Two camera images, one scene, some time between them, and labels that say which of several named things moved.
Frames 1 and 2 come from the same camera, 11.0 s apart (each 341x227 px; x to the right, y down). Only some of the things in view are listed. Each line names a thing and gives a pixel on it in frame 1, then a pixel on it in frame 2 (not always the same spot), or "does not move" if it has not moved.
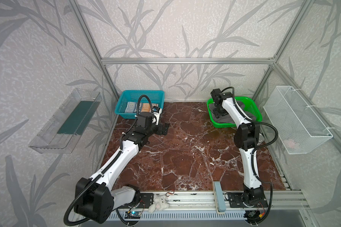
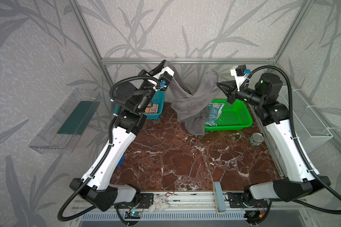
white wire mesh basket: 300,127 does not move
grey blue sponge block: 219,197 does not move
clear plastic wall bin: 59,135 does not move
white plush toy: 159,204 does not move
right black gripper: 220,112 to 233,93
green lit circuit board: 132,214 does not move
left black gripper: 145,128 to 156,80
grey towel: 226,118 to 192,109
